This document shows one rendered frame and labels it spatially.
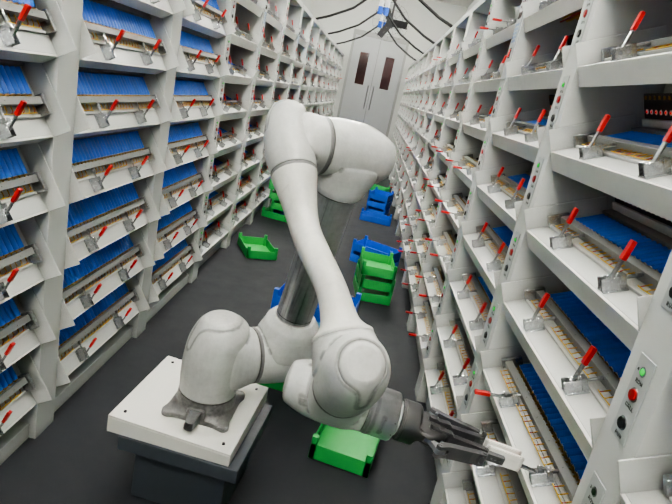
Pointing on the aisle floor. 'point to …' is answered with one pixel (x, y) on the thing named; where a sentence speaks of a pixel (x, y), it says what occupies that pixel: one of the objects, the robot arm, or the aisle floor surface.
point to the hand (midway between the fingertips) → (501, 454)
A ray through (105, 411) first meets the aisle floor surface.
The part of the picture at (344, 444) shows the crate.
